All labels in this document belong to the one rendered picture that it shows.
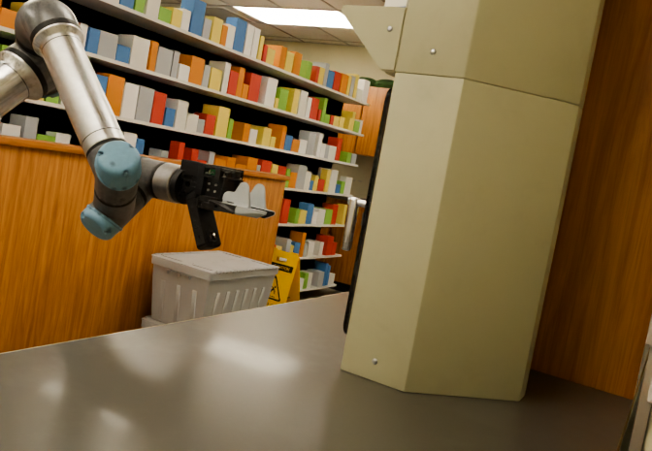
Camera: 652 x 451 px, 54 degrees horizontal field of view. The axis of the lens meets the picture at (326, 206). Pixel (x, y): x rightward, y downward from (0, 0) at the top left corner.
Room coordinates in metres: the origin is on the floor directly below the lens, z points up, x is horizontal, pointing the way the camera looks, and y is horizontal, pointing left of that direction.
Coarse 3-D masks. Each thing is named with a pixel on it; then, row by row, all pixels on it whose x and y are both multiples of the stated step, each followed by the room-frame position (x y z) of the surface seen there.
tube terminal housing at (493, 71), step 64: (448, 0) 0.97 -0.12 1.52; (512, 0) 0.96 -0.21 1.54; (576, 0) 0.99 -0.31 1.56; (448, 64) 0.96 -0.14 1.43; (512, 64) 0.97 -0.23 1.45; (576, 64) 1.00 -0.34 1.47; (448, 128) 0.95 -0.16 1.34; (512, 128) 0.97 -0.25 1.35; (576, 128) 1.02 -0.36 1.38; (384, 192) 0.99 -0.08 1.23; (448, 192) 0.95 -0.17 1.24; (512, 192) 0.98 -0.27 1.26; (384, 256) 0.98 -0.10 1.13; (448, 256) 0.95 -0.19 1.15; (512, 256) 0.98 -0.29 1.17; (384, 320) 0.97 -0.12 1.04; (448, 320) 0.96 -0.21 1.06; (512, 320) 0.99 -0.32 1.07; (384, 384) 0.96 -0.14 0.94; (448, 384) 0.97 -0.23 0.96; (512, 384) 1.00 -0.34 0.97
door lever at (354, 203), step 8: (352, 200) 1.07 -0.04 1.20; (360, 200) 1.06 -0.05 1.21; (352, 208) 1.06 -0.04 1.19; (352, 216) 1.06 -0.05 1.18; (344, 224) 1.07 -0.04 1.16; (352, 224) 1.06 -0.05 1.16; (344, 232) 1.07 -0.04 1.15; (352, 232) 1.07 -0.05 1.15; (344, 240) 1.07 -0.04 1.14; (352, 240) 1.07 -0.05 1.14; (344, 248) 1.07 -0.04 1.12
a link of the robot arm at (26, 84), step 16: (16, 48) 1.30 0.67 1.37; (0, 64) 1.29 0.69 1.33; (16, 64) 1.29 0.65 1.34; (32, 64) 1.30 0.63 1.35; (0, 80) 1.27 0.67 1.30; (16, 80) 1.29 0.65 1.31; (32, 80) 1.31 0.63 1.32; (48, 80) 1.33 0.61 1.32; (0, 96) 1.26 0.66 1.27; (16, 96) 1.29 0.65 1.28; (32, 96) 1.34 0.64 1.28; (48, 96) 1.40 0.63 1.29; (0, 112) 1.27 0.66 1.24
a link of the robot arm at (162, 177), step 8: (160, 168) 1.25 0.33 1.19; (168, 168) 1.24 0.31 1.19; (176, 168) 1.24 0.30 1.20; (160, 176) 1.24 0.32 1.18; (168, 176) 1.23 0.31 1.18; (152, 184) 1.24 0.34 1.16; (160, 184) 1.23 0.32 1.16; (168, 184) 1.23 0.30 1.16; (160, 192) 1.24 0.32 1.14; (168, 192) 1.23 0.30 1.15; (168, 200) 1.24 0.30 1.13
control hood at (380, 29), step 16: (352, 16) 1.04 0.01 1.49; (368, 16) 1.03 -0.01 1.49; (384, 16) 1.02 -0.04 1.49; (400, 16) 1.00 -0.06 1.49; (368, 32) 1.03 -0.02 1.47; (384, 32) 1.01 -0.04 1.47; (400, 32) 1.00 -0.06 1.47; (368, 48) 1.03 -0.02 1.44; (384, 48) 1.01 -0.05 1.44; (384, 64) 1.01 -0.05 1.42
